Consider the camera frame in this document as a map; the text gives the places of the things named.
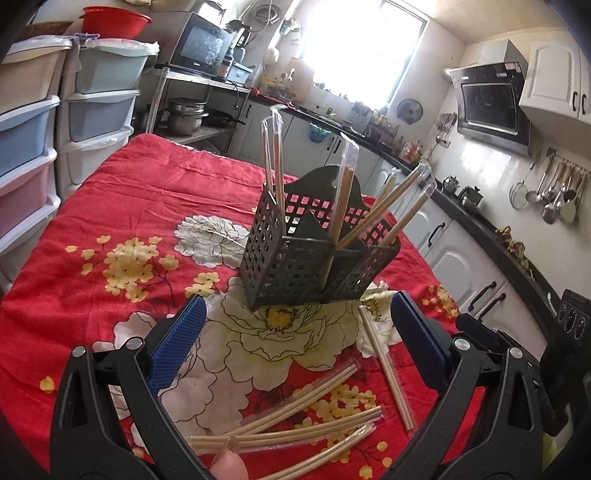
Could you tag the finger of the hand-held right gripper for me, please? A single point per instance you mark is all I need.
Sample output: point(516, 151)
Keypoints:
point(482, 333)

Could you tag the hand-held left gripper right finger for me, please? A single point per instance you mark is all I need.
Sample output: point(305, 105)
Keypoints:
point(418, 341)

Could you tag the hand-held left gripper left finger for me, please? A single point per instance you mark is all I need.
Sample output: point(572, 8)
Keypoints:
point(178, 344)

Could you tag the chopstick pair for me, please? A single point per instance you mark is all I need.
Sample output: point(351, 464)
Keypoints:
point(397, 194)
point(344, 184)
point(390, 376)
point(375, 334)
point(387, 189)
point(278, 157)
point(411, 210)
point(268, 157)

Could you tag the pile of chopsticks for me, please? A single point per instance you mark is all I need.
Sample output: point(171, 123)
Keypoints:
point(286, 427)

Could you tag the black perforated utensil holder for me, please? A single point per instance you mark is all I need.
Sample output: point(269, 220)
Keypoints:
point(295, 272)

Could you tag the row of hanging kitchen utensils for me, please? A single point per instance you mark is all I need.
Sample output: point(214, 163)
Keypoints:
point(554, 189)

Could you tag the person's left hand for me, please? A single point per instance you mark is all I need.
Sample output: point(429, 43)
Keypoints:
point(229, 468)

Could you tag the white base cabinets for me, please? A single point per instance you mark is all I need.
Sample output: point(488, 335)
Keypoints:
point(466, 267)

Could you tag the brown ginger root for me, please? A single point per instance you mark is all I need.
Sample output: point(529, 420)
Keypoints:
point(515, 247)

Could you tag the small steel teapot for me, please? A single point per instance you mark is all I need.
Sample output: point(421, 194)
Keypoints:
point(450, 183)

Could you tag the red floral blanket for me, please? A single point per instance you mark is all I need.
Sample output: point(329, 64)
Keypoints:
point(138, 194)

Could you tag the group of condiment bottles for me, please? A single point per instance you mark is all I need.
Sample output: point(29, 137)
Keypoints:
point(412, 151)

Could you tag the metal kitchen shelf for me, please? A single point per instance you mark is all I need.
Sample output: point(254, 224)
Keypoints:
point(194, 136)

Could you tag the stacked steel pots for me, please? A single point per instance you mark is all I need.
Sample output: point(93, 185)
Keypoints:
point(184, 117)

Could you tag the black frying pan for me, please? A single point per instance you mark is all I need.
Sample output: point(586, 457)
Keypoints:
point(224, 119)

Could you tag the small round fan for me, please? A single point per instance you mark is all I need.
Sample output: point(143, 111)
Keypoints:
point(409, 110)

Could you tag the blue hanging basket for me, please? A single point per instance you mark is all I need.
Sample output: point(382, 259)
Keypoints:
point(319, 131)

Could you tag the black range hood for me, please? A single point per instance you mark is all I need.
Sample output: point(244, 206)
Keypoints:
point(491, 101)

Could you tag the multicolour plastic drawer unit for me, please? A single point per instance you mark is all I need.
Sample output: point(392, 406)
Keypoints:
point(23, 134)

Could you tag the blue plastic container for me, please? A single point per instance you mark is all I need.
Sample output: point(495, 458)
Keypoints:
point(241, 73)

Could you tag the pale blue plastic drawer unit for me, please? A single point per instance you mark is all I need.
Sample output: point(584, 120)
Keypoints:
point(101, 69)

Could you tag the large yellowish plastic jug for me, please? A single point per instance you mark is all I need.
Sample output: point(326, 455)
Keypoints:
point(300, 78)

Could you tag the black microwave oven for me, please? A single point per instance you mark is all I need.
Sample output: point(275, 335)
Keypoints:
point(201, 44)

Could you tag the kitchen window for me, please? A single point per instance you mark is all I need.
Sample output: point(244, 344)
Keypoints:
point(360, 46)

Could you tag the red plastic basin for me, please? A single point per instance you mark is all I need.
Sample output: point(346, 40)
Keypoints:
point(115, 23)

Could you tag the brown wicker basket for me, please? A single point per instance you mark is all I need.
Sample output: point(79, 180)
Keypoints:
point(46, 30)

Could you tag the white wall cabinet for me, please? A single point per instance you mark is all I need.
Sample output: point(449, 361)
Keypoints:
point(554, 78)

